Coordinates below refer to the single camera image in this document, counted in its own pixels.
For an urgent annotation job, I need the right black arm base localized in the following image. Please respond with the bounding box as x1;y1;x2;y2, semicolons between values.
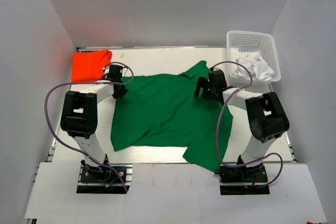
214;164;270;196

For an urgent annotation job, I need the white perforated plastic basket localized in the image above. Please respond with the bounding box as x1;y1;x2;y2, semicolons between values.
226;30;281;85

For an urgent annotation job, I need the crumpled white t shirt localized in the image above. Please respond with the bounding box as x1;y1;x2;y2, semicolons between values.
233;53;275;81

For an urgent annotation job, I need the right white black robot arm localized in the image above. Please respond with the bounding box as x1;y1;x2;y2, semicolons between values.
194;70;289;184

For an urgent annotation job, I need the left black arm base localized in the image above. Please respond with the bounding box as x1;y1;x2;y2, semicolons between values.
76;164;132;195

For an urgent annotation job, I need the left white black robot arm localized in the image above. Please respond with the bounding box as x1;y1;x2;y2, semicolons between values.
60;65;127;182

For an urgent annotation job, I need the folded orange t shirt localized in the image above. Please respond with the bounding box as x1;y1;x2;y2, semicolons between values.
71;50;112;82

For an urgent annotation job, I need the green polo shirt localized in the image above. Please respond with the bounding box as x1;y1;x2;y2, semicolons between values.
110;60;233;172

